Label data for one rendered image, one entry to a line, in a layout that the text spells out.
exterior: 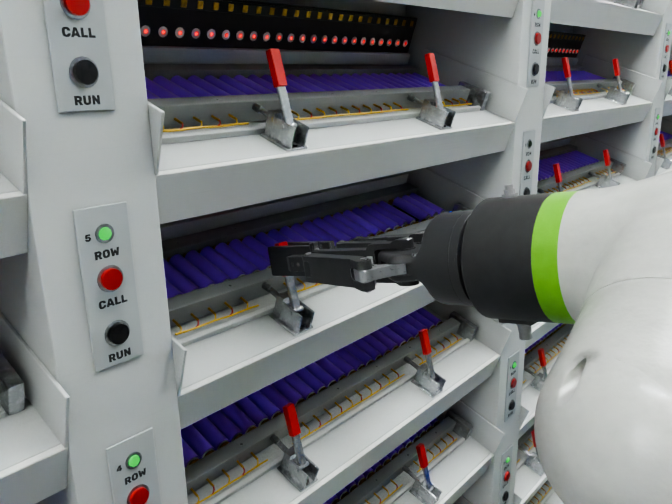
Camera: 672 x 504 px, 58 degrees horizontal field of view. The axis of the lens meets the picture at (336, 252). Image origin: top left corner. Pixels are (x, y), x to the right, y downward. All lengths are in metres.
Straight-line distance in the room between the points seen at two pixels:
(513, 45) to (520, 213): 0.55
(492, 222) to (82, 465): 0.35
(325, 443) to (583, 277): 0.46
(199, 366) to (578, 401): 0.36
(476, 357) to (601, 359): 0.71
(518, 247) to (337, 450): 0.43
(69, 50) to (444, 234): 0.29
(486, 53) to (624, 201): 0.60
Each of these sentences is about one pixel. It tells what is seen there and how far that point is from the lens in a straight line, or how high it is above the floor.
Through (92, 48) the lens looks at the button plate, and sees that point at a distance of 0.46.
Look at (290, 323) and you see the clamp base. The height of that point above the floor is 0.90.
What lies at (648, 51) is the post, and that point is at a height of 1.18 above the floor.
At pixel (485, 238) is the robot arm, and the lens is 0.43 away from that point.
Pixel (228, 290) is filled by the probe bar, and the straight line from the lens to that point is 0.63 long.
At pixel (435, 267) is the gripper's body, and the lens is 0.46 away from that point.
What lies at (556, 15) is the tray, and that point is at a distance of 1.09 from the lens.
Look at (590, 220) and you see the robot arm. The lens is 0.41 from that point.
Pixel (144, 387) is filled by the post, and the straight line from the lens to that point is 0.52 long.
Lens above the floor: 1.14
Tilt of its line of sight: 16 degrees down
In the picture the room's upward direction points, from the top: 1 degrees counter-clockwise
